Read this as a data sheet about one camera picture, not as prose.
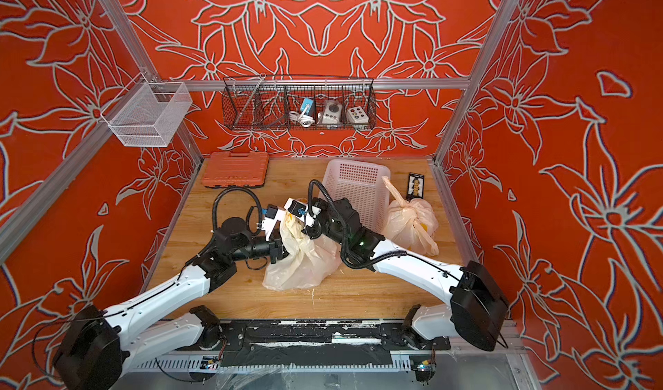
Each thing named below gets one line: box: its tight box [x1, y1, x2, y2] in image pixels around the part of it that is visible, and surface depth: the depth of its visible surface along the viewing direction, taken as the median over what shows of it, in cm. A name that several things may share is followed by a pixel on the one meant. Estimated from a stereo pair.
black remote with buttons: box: [405, 172, 425, 202], surface depth 109 cm
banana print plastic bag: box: [381, 175, 440, 257], surface depth 81 cm
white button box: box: [346, 106, 370, 124], surface depth 97 cm
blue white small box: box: [300, 97, 314, 115], surface depth 85 cm
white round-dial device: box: [322, 99, 343, 125], surface depth 93 cm
